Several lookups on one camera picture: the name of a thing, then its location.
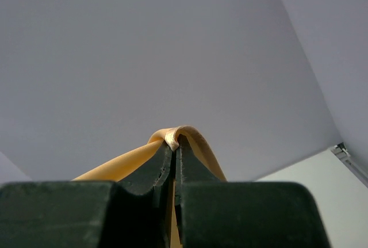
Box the orange cloth napkin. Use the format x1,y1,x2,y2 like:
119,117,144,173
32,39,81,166
76,125,226,247

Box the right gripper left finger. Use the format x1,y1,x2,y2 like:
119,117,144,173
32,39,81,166
119,143,173,196

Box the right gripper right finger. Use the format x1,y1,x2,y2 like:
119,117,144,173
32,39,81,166
175,135,226,205

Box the aluminium frame rail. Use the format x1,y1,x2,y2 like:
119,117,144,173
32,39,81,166
330,143,368,187

